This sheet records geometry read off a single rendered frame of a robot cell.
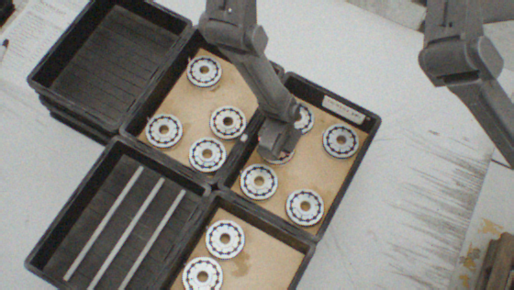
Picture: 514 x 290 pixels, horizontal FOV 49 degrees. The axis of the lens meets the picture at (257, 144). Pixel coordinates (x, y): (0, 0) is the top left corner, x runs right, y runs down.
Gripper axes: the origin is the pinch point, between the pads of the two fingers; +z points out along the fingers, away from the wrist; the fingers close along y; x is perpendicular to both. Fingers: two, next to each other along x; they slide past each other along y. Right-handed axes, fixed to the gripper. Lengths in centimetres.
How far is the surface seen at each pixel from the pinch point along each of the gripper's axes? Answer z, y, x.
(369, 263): 16.3, 38.1, -13.8
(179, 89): 5.0, -33.4, 3.7
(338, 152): 1.4, 15.8, 6.6
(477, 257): 87, 88, 27
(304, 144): 4.4, 6.3, 5.4
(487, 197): 88, 84, 54
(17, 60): 18, -88, -7
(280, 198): 3.9, 7.4, -12.1
